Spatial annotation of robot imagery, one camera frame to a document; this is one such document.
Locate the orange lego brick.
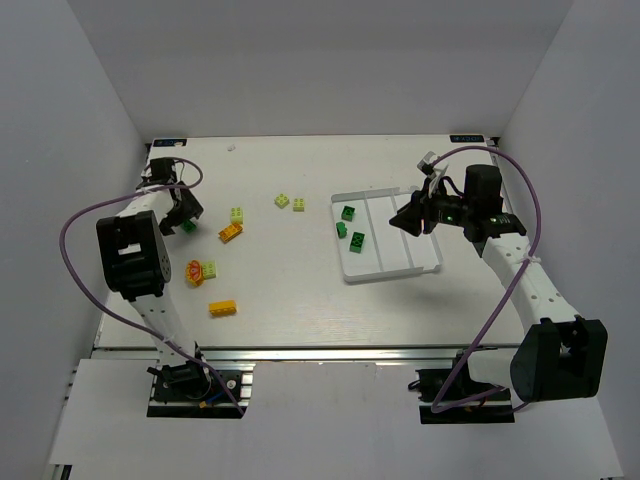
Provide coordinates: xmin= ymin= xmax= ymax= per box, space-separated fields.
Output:
xmin=218 ymin=223 xmax=243 ymax=244

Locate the white three-compartment tray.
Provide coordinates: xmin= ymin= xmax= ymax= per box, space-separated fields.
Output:
xmin=331 ymin=186 xmax=443 ymax=284

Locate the left corner label sticker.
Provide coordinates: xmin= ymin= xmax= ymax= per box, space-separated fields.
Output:
xmin=152 ymin=138 xmax=187 ymax=148

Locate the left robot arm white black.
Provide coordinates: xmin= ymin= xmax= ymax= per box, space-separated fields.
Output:
xmin=96 ymin=157 xmax=204 ymax=368

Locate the dark green lego brick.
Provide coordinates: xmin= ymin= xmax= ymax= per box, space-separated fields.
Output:
xmin=349 ymin=232 xmax=365 ymax=253

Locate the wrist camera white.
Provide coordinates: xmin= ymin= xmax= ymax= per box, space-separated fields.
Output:
xmin=417 ymin=151 xmax=449 ymax=197
xmin=137 ymin=165 xmax=155 ymax=189

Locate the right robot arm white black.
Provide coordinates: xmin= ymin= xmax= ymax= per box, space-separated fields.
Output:
xmin=389 ymin=162 xmax=608 ymax=402

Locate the dark green small lego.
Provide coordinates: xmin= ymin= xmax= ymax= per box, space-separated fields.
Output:
xmin=336 ymin=222 xmax=348 ymax=238

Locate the purple cable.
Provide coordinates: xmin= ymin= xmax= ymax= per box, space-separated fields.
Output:
xmin=430 ymin=145 xmax=542 ymax=414
xmin=58 ymin=157 xmax=246 ymax=417

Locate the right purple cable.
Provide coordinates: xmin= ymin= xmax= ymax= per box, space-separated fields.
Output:
xmin=430 ymin=145 xmax=542 ymax=414

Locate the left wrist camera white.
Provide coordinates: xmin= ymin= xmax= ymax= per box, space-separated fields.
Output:
xmin=137 ymin=165 xmax=155 ymax=189

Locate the lime lego brick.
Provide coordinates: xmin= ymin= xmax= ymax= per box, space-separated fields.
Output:
xmin=292 ymin=198 xmax=305 ymax=212
xmin=230 ymin=207 xmax=244 ymax=225
xmin=274 ymin=193 xmax=290 ymax=209
xmin=201 ymin=261 xmax=217 ymax=280

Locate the corner label sticker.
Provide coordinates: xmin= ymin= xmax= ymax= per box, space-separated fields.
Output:
xmin=449 ymin=134 xmax=485 ymax=143
xmin=152 ymin=138 xmax=187 ymax=148

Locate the dark green square lego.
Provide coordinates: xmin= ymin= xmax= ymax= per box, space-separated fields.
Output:
xmin=181 ymin=220 xmax=197 ymax=233

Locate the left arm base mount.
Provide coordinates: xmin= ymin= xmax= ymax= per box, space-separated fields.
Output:
xmin=147 ymin=358 xmax=246 ymax=419

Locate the yellow long lego brick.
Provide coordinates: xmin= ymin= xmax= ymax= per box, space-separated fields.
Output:
xmin=208 ymin=300 xmax=237 ymax=317

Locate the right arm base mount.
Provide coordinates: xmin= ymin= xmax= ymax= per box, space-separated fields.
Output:
xmin=407 ymin=350 xmax=515 ymax=425

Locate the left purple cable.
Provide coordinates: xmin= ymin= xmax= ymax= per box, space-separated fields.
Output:
xmin=58 ymin=157 xmax=246 ymax=417

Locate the orange flower lego piece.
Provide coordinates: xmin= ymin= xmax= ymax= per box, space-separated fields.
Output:
xmin=185 ymin=260 xmax=205 ymax=287

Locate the right corner label sticker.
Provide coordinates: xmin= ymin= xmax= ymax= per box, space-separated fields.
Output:
xmin=449 ymin=134 xmax=485 ymax=143

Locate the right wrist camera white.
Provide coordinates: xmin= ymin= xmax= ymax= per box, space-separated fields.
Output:
xmin=417 ymin=151 xmax=449 ymax=197

